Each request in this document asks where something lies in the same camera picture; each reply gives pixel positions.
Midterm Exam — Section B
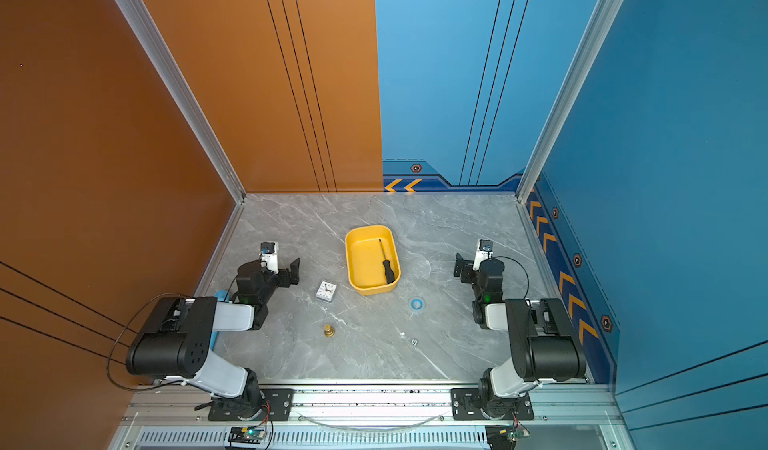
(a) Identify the aluminium corner post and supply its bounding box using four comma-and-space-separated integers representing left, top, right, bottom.
516, 0, 624, 204
114, 0, 247, 204

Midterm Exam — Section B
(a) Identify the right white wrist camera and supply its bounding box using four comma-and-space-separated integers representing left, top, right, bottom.
472, 239, 493, 271

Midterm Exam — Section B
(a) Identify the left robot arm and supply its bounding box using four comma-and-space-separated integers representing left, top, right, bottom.
126, 258, 300, 421

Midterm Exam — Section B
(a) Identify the small white square clock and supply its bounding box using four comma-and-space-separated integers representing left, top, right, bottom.
315, 280, 338, 302

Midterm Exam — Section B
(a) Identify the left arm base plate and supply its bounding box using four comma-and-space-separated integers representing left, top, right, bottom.
208, 387, 294, 425

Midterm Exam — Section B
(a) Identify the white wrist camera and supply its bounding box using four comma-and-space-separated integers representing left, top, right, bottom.
472, 239, 493, 271
259, 241, 279, 274

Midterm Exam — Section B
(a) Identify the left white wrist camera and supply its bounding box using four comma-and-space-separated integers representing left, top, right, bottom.
259, 241, 279, 274

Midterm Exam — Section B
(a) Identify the green circuit board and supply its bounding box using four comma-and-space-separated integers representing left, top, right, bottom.
485, 426, 530, 450
226, 426, 269, 449

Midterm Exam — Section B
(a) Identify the yellow plastic bin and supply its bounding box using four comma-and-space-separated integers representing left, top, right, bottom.
345, 225, 402, 296

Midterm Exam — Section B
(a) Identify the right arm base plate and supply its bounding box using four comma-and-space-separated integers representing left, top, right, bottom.
450, 387, 535, 421

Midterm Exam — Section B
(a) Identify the left aluminium corner post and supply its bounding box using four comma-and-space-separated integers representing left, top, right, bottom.
114, 0, 247, 204

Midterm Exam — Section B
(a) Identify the left green circuit board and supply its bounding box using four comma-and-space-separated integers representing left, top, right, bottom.
226, 426, 269, 449

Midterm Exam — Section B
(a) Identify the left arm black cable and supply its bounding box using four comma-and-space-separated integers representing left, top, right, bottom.
106, 292, 199, 391

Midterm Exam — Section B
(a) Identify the right aluminium corner post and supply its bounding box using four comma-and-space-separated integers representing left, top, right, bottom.
516, 0, 624, 204

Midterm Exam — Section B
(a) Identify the light blue tube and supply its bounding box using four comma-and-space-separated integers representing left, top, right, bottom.
215, 290, 230, 302

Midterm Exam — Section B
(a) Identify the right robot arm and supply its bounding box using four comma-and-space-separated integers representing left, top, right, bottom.
453, 252, 587, 420

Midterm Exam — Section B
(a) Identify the aluminium front rail frame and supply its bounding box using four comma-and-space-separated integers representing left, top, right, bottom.
109, 380, 634, 449

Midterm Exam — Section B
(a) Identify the right green circuit board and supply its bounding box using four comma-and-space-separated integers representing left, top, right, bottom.
485, 426, 530, 450

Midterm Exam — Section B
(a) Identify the orange black screwdriver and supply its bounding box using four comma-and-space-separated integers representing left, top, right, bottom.
378, 238, 396, 284

